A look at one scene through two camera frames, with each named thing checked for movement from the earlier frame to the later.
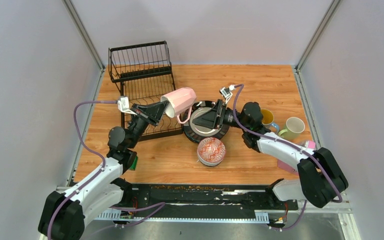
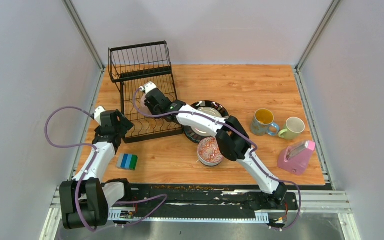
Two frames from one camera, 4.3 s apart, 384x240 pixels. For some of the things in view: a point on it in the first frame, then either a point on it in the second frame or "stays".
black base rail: x=199 y=202 stays
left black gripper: x=154 y=112 -> x=125 y=124
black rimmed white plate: x=195 y=133 stays
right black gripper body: x=230 y=120 -> x=156 y=111
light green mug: x=295 y=126 stays
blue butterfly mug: x=268 y=120 stays
